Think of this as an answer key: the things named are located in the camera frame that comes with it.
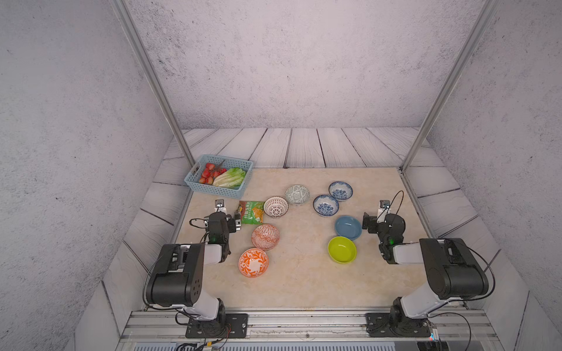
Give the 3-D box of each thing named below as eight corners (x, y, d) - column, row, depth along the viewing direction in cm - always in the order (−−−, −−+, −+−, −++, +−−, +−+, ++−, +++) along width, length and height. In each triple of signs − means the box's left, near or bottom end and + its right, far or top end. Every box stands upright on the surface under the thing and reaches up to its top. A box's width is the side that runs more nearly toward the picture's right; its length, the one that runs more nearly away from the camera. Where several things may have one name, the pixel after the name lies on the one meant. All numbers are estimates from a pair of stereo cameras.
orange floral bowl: (238, 277, 85) (236, 273, 82) (242, 253, 92) (240, 248, 89) (268, 277, 85) (267, 273, 82) (269, 253, 92) (268, 248, 88)
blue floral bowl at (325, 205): (313, 217, 103) (314, 212, 99) (312, 200, 109) (312, 194, 106) (338, 217, 103) (340, 212, 99) (335, 200, 109) (336, 194, 106)
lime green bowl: (328, 264, 88) (330, 260, 85) (326, 241, 95) (327, 236, 92) (356, 264, 88) (359, 259, 85) (351, 241, 95) (353, 236, 92)
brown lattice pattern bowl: (264, 218, 103) (263, 212, 99) (265, 202, 108) (264, 196, 105) (288, 218, 103) (288, 212, 99) (288, 202, 108) (288, 196, 105)
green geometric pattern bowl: (282, 197, 111) (282, 192, 108) (296, 186, 115) (296, 181, 112) (298, 209, 106) (298, 204, 103) (312, 197, 110) (312, 192, 107)
